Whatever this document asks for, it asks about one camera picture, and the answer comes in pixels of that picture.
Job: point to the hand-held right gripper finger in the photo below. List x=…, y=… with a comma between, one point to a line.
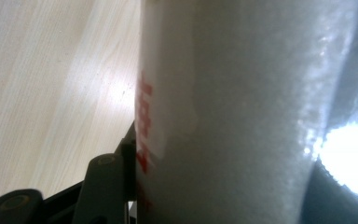
x=129, y=168

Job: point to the red and white sugar bag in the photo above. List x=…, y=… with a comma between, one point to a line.
x=230, y=109

